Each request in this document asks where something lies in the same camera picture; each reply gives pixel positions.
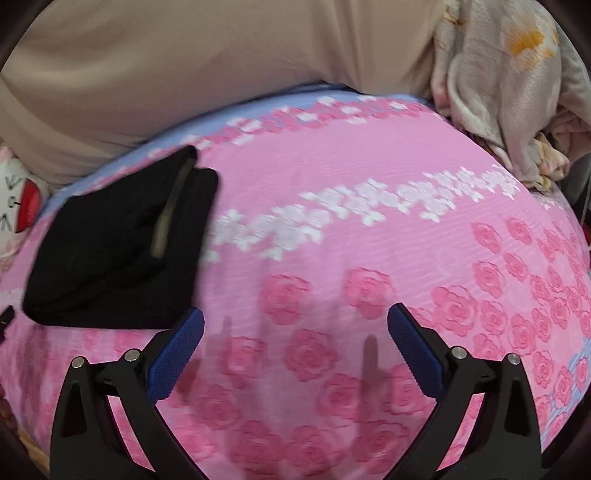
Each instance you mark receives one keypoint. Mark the cat face pillow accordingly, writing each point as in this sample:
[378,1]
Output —
[16,198]

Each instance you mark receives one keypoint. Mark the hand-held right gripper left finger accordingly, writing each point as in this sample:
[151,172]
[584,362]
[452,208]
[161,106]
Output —
[178,355]

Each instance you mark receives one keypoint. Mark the black pants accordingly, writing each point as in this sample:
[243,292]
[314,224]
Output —
[101,258]

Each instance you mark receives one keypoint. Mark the pink rose-print bedsheet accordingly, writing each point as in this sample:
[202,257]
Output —
[346,230]

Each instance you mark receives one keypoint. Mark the pale floral blanket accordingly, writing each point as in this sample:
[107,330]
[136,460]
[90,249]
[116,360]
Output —
[498,92]

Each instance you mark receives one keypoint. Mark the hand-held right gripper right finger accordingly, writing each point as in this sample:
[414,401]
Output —
[413,355]

